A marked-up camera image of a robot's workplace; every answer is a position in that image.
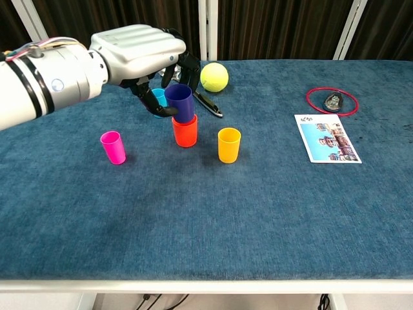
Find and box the steel ladle black handle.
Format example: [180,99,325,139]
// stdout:
[172,63,224,119]

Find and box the black pleated curtain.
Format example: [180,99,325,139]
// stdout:
[0,0,36,56]
[216,0,354,61]
[32,0,201,61]
[347,0,413,61]

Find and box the yellow tennis ball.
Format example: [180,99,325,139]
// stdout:
[199,62,230,94]

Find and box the small dark souvenir charm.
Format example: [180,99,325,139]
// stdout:
[322,92,345,114]

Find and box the red plastic cup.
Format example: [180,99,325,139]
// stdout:
[171,113,198,149]

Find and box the blue table cloth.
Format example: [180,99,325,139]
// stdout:
[0,59,413,282]

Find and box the picture postcard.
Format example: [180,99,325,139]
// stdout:
[294,114,363,165]

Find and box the white frame post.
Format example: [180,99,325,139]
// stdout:
[197,0,219,61]
[333,0,368,61]
[11,0,52,45]

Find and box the thin red ring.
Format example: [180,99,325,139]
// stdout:
[305,87,359,117]

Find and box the light blue plastic cup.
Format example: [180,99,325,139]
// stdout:
[150,88,169,119]

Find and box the pink plastic cup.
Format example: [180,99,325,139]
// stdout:
[99,130,127,165]

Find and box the orange-yellow plastic cup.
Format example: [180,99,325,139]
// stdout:
[217,127,242,165]

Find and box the dark blue plastic cup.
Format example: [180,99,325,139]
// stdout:
[164,83,197,125]

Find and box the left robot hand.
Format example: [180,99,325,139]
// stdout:
[88,24,201,119]

